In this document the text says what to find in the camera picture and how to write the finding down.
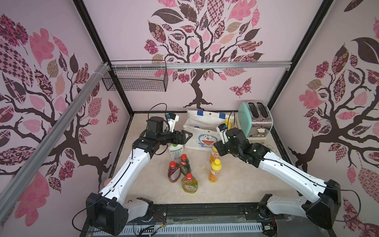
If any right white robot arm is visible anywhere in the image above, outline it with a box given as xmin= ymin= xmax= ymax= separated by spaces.
xmin=214 ymin=128 xmax=341 ymax=230

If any aluminium rail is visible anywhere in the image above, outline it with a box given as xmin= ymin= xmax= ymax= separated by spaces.
xmin=1 ymin=62 xmax=109 ymax=221
xmin=112 ymin=61 xmax=292 ymax=70

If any orange soap bottle yellow cap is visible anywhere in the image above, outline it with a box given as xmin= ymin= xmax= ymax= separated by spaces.
xmin=210 ymin=146 xmax=219 ymax=163
xmin=209 ymin=159 xmax=222 ymax=183
xmin=225 ymin=119 xmax=233 ymax=129

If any white canvas Doraemon shopping bag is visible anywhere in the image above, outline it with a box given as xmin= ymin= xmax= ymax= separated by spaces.
xmin=183 ymin=110 xmax=235 ymax=152

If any black wire basket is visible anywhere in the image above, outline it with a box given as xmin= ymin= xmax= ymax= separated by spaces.
xmin=102 ymin=59 xmax=168 ymax=92

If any black corner frame post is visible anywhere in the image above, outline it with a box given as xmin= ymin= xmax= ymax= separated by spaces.
xmin=73 ymin=0 xmax=134 ymax=116

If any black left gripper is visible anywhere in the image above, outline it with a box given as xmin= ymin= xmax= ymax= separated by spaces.
xmin=157 ymin=129 xmax=192 ymax=145

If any dark green soap bottle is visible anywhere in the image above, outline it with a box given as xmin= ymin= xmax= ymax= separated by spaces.
xmin=180 ymin=154 xmax=191 ymax=175

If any aluminium rail left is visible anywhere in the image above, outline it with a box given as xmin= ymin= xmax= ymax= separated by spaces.
xmin=1 ymin=62 xmax=109 ymax=221

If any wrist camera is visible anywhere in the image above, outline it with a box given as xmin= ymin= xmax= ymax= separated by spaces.
xmin=216 ymin=123 xmax=228 ymax=144
xmin=166 ymin=113 xmax=180 ymax=132

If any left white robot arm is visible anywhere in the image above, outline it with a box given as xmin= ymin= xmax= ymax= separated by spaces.
xmin=86 ymin=113 xmax=192 ymax=236

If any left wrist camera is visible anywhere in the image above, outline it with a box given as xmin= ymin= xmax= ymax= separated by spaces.
xmin=166 ymin=113 xmax=180 ymax=132

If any yellow-green soap bottle red cap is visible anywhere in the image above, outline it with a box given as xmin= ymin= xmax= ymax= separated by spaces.
xmin=181 ymin=173 xmax=198 ymax=194

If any mint green toaster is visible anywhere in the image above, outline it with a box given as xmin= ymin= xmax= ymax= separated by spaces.
xmin=237 ymin=100 xmax=273 ymax=141

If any dark red soap bottle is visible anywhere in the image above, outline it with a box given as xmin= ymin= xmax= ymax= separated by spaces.
xmin=167 ymin=161 xmax=181 ymax=183

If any aluminium rail back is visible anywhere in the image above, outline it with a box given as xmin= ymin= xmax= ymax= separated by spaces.
xmin=112 ymin=61 xmax=292 ymax=70

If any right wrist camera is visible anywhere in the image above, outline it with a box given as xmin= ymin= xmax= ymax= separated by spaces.
xmin=216 ymin=123 xmax=228 ymax=144

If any white bottle green cap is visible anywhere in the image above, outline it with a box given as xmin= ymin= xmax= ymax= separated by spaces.
xmin=168 ymin=144 xmax=184 ymax=163

